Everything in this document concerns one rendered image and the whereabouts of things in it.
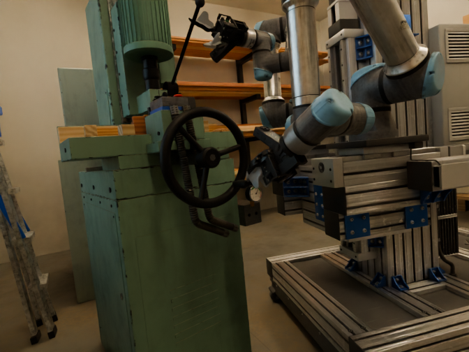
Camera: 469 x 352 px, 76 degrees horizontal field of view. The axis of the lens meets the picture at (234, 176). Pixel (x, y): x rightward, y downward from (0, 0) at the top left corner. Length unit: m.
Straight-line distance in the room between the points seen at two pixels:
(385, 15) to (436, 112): 0.64
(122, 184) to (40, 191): 2.58
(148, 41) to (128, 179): 0.48
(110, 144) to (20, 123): 2.62
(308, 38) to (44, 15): 3.21
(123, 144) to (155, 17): 0.47
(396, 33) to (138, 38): 0.79
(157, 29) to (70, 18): 2.65
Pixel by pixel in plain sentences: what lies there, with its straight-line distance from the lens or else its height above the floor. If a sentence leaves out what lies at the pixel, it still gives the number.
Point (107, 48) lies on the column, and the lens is 1.38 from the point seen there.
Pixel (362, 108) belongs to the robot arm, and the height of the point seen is 0.89.
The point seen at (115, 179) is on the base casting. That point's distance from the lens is 0.94.
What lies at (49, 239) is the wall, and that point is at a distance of 3.55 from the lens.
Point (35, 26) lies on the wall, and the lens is 3.75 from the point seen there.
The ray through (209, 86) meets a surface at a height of 1.55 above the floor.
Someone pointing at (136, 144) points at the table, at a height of 0.87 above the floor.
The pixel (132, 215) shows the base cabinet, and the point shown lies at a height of 0.66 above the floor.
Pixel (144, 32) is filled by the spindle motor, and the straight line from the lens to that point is 1.17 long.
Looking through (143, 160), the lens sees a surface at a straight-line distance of 0.97.
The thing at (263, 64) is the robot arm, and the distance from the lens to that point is 1.28.
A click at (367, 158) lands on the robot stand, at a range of 1.01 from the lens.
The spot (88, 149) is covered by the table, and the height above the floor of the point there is 0.87.
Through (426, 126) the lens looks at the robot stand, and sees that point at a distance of 1.44.
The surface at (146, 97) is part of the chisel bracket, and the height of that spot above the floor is 1.05.
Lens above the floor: 0.82
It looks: 4 degrees down
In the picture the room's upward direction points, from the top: 5 degrees counter-clockwise
